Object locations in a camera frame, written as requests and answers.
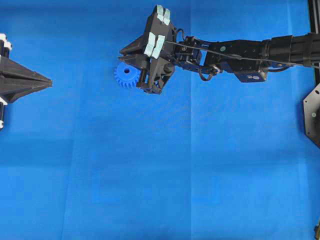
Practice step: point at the black aluminium frame post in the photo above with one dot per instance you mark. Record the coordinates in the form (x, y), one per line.
(314, 19)

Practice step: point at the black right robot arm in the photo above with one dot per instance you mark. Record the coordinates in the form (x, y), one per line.
(249, 60)

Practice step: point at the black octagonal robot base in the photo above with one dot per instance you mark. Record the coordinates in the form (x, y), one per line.
(311, 110)

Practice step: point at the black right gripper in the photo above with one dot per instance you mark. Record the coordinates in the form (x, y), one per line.
(154, 51)

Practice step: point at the blue table cloth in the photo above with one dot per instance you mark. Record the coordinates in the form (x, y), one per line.
(87, 159)

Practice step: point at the blue plastic gear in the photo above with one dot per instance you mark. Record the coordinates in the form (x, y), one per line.
(126, 75)

